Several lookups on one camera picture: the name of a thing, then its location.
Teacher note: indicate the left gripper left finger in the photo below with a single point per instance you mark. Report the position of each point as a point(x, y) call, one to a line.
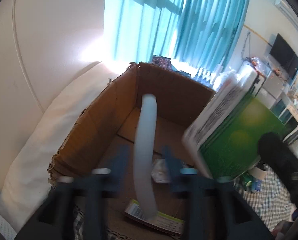
point(56, 218)

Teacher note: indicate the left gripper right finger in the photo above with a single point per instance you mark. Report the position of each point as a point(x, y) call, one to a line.
point(213, 210)

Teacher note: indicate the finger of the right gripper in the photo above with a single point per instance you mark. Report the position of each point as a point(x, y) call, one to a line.
point(282, 160)

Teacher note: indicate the green white medicine box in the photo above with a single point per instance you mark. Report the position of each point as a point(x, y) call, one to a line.
point(223, 139)

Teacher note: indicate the white pillow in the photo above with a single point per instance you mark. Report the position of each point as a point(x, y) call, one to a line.
point(26, 183)

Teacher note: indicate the checkered bed cloth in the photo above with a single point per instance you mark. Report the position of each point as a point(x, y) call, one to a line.
point(272, 203)

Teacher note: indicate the crumpled white tissue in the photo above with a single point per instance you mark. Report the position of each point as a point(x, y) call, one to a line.
point(160, 172)

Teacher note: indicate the white suitcase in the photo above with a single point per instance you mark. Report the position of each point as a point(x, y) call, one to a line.
point(248, 78)

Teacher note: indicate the flat green white package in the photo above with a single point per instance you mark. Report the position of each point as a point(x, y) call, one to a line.
point(161, 222)

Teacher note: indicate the brown cardboard box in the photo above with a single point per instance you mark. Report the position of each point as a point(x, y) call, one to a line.
point(111, 120)

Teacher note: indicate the teal window curtain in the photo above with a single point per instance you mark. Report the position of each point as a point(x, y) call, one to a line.
point(201, 33)

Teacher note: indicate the black wall television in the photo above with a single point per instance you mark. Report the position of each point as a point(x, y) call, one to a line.
point(285, 56)

